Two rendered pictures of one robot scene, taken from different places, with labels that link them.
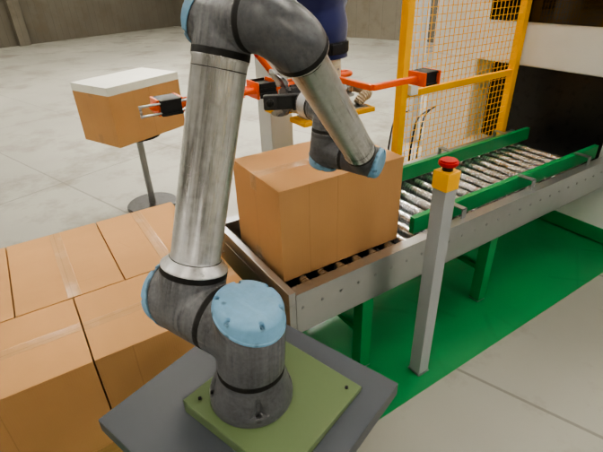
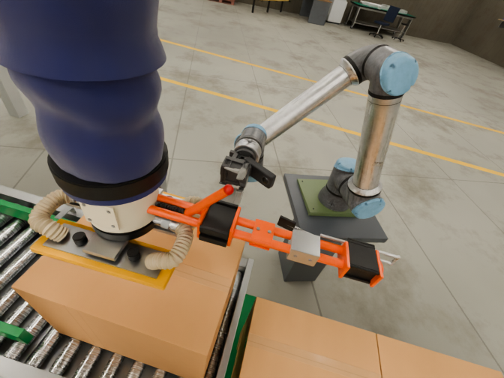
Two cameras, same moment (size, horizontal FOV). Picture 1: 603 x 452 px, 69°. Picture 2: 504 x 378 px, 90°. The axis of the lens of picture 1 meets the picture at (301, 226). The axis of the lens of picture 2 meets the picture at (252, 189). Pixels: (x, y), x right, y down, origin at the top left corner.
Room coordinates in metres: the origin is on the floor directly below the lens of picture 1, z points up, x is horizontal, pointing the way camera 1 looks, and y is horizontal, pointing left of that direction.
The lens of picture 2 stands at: (1.91, 0.40, 1.76)
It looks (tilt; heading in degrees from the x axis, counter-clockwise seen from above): 43 degrees down; 216
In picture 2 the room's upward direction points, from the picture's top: 14 degrees clockwise
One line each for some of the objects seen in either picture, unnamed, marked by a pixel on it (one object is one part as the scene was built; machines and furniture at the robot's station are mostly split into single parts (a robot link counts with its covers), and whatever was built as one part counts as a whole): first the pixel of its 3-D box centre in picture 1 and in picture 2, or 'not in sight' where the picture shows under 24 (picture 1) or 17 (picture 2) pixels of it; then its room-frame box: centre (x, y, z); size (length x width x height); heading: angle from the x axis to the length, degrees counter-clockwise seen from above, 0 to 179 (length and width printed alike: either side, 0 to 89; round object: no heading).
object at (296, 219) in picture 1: (318, 200); (151, 286); (1.75, -0.08, 0.75); 0.60 x 0.40 x 0.40; 121
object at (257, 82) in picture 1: (262, 87); (219, 222); (1.63, 0.12, 1.27); 0.10 x 0.08 x 0.06; 33
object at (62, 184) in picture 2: (318, 46); (114, 157); (1.76, -0.09, 1.38); 0.23 x 0.23 x 0.04
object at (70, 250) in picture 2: not in sight; (107, 249); (1.84, -0.03, 1.16); 0.34 x 0.10 x 0.05; 123
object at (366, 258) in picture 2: (167, 104); (358, 263); (1.44, 0.42, 1.27); 0.08 x 0.07 x 0.05; 123
